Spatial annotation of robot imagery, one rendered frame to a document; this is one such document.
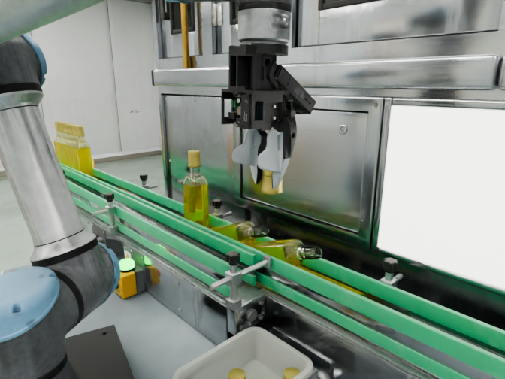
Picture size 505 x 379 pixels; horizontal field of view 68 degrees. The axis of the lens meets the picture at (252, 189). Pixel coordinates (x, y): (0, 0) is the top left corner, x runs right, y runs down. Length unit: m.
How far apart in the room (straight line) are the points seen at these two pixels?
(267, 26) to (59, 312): 0.53
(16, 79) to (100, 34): 6.39
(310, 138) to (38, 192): 0.59
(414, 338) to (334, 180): 0.38
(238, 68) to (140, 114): 6.83
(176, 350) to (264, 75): 0.66
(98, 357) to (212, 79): 0.80
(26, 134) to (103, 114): 6.34
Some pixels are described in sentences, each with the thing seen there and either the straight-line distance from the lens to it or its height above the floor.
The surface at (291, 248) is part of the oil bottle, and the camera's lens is 0.85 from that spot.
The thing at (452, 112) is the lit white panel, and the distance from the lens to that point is 0.78.
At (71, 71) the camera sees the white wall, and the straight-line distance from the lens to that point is 6.90.
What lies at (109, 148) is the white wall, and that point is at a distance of 7.16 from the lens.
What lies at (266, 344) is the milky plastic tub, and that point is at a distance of 0.86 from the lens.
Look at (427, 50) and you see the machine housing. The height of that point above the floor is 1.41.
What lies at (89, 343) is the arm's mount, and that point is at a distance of 0.93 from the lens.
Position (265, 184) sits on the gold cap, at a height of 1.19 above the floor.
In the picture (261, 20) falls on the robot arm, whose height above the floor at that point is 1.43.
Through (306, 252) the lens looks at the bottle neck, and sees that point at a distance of 0.84.
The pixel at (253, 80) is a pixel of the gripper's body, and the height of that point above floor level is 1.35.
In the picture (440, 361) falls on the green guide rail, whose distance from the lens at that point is 0.74.
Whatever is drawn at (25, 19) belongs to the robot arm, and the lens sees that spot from 0.57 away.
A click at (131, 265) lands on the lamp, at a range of 1.16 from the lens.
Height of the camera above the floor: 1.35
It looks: 16 degrees down
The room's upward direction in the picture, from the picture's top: straight up
